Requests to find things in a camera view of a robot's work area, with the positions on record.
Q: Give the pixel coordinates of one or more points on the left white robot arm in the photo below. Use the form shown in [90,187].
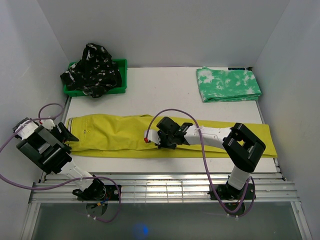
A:
[44,143]

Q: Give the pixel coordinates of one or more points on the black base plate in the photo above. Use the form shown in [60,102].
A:
[227,192]
[107,192]

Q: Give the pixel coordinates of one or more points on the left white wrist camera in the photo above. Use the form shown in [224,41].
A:
[48,124]

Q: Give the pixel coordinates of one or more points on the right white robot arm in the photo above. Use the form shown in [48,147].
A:
[243,147]

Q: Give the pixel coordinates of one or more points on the green white tie-dye folded garment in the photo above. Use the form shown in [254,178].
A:
[227,85]

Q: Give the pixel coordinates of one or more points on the aluminium rail frame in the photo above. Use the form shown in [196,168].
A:
[174,180]

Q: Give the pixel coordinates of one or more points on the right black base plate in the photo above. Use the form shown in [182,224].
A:
[227,192]

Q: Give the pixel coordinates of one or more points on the black white patterned garment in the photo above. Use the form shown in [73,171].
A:
[95,74]

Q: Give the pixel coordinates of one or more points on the yellow trousers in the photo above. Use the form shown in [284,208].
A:
[112,136]

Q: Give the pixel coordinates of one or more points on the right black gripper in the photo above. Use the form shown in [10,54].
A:
[160,135]

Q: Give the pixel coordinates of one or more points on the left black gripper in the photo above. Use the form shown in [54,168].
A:
[65,135]

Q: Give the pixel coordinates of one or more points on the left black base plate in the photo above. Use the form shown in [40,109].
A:
[107,192]

